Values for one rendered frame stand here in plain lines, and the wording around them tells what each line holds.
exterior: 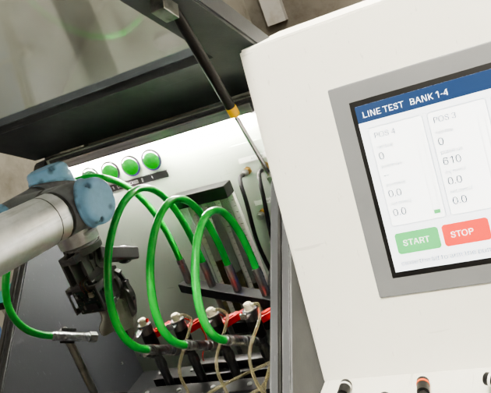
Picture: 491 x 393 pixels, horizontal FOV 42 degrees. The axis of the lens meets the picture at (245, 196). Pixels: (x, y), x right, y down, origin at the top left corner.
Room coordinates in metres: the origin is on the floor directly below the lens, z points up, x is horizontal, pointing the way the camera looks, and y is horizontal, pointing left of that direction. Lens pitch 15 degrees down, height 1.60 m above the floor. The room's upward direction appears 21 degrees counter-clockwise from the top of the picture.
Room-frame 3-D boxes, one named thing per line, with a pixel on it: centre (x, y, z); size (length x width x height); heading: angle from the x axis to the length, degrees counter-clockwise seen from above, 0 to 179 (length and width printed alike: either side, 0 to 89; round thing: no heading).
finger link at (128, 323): (1.11, 0.30, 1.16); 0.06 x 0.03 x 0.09; 153
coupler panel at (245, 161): (1.30, -0.06, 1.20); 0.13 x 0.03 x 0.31; 63
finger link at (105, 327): (1.12, 0.33, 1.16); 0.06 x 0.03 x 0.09; 153
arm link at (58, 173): (1.12, 0.31, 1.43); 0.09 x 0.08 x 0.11; 150
